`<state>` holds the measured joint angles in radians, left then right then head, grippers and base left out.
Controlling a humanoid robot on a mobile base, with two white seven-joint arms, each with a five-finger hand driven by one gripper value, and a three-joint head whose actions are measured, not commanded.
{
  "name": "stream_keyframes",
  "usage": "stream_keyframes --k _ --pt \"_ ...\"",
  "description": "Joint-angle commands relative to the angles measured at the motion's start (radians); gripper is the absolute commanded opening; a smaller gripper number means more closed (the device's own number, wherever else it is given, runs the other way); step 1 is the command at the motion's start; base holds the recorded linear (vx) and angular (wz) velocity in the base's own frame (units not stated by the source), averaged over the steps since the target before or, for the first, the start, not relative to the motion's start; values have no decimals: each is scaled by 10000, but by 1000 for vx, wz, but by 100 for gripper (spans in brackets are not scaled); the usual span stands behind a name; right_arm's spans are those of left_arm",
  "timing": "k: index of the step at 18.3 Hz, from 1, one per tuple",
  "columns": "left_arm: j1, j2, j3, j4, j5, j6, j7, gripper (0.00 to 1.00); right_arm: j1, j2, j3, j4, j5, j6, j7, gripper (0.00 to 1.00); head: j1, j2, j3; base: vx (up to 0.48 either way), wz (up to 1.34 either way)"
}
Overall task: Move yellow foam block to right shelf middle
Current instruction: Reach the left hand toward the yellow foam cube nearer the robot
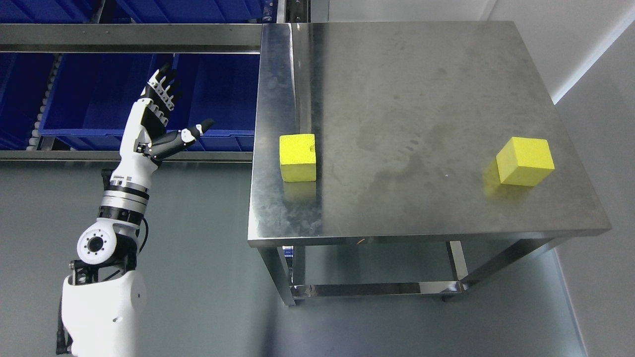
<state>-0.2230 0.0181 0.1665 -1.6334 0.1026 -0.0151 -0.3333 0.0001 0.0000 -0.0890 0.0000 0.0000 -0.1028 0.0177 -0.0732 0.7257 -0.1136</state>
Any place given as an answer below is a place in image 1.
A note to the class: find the black white robot outer finger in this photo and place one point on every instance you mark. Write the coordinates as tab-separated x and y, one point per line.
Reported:
150	90

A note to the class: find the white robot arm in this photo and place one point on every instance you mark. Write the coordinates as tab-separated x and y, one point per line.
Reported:
102	298

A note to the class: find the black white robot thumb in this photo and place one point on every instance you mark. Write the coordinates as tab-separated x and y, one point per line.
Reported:
177	141

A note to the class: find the black white robot index finger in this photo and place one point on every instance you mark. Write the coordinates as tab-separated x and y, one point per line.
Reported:
168	94

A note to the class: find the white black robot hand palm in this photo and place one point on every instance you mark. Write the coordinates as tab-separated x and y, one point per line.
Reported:
132	163

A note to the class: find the steel shelf rack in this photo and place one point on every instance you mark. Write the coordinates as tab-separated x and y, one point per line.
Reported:
158	38

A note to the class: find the stainless steel table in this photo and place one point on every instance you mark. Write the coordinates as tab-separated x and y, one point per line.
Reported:
408	118

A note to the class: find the blue plastic bin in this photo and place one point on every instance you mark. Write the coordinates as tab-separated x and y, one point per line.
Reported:
197	11
47	11
221	87
23	82
92	95

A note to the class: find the yellow foam block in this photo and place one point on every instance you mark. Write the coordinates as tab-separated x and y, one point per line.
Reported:
524	161
297	157

